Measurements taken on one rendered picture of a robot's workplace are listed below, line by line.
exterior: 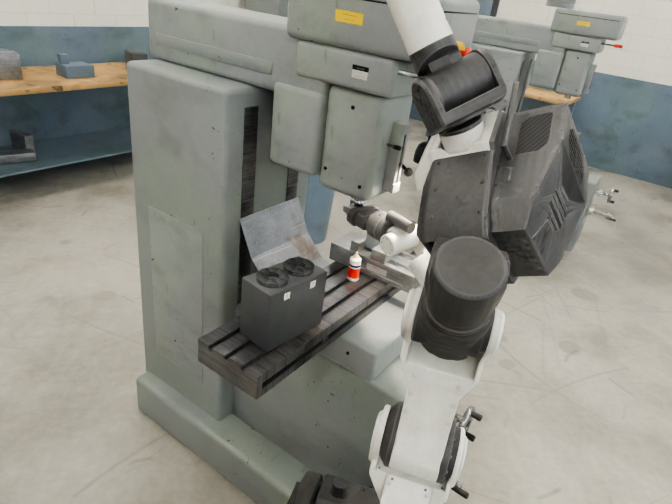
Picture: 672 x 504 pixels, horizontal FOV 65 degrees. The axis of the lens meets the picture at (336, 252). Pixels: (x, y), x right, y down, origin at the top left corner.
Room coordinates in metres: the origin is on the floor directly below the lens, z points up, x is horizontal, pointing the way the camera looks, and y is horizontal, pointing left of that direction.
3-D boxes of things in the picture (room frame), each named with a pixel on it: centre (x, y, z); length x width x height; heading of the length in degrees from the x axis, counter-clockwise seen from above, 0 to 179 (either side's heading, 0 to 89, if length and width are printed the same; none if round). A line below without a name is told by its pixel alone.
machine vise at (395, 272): (1.71, -0.16, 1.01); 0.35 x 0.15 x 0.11; 59
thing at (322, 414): (1.57, -0.07, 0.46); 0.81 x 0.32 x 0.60; 58
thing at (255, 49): (1.85, 0.38, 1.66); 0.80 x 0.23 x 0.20; 58
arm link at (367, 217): (1.51, -0.10, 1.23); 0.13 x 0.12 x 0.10; 129
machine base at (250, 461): (1.72, 0.16, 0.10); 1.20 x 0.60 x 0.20; 58
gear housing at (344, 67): (1.61, -0.01, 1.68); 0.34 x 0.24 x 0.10; 58
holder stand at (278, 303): (1.27, 0.13, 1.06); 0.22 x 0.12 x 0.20; 141
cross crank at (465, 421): (1.32, -0.47, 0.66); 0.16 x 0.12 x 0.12; 58
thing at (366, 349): (1.58, -0.05, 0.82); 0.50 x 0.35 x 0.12; 58
